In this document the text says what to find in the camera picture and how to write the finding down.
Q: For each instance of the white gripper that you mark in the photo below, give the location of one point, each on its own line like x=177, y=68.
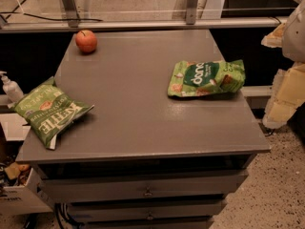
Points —
x=294, y=37

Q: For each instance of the green rice chip bag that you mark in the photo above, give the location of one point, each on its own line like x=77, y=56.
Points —
x=192, y=79

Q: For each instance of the green jalapeno kettle chip bag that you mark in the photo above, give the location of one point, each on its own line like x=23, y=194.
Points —
x=49, y=111

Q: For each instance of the grey drawer cabinet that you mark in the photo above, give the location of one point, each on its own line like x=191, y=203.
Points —
x=141, y=159

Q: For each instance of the red apple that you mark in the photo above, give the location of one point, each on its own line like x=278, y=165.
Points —
x=86, y=41

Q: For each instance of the white pump bottle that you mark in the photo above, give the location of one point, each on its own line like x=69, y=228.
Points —
x=11, y=88

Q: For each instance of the white cardboard box with items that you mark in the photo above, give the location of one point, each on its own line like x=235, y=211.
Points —
x=20, y=191

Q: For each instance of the metal window frame rail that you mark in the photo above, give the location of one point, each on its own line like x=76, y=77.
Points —
x=222, y=23

